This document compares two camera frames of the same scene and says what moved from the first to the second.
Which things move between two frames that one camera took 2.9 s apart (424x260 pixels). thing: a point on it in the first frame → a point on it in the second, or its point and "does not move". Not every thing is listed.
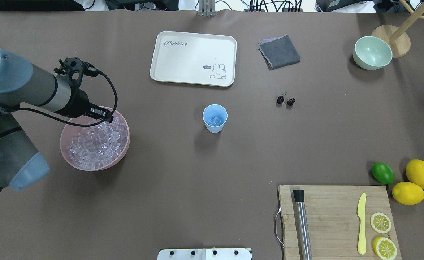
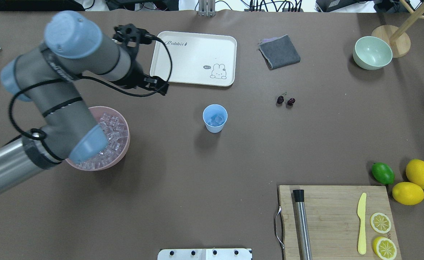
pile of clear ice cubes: [94, 147] does not move
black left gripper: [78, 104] → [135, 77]
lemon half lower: [384, 248] does not move
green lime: [383, 172] does not move
